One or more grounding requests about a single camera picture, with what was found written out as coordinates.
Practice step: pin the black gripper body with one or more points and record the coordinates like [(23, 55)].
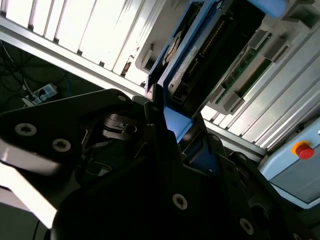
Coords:
[(120, 212)]

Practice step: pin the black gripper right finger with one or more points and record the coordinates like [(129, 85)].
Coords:
[(232, 190)]

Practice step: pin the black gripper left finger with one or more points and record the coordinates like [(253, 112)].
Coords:
[(50, 120)]

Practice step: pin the hard disk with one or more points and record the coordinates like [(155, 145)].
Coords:
[(220, 50)]

